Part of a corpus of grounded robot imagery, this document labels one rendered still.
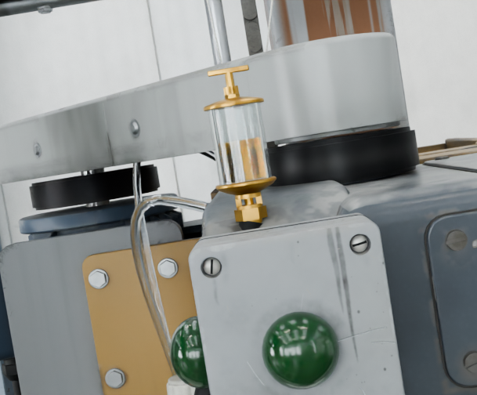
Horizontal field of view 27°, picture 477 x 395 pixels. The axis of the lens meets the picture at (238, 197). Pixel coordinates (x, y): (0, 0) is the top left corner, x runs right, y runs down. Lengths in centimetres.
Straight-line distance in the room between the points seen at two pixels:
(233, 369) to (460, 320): 11
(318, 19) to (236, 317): 58
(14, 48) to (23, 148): 495
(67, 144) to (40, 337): 17
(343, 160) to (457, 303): 13
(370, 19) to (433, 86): 476
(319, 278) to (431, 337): 8
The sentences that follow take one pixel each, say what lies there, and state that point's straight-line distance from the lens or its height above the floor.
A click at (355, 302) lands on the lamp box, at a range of 38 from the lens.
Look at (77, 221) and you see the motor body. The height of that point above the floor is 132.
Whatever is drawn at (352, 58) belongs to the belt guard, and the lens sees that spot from 55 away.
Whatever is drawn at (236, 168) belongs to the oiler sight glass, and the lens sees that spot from 45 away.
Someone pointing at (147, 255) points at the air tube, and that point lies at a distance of 71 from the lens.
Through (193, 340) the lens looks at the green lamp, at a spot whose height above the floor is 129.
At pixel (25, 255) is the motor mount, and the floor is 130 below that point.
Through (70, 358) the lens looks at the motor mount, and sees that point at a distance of 85.
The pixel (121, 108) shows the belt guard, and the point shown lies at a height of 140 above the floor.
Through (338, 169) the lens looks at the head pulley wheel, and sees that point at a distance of 54.
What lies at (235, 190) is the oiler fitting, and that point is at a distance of 45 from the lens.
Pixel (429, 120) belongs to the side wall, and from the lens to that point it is 568.
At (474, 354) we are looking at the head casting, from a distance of 44.
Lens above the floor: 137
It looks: 3 degrees down
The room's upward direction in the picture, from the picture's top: 9 degrees counter-clockwise
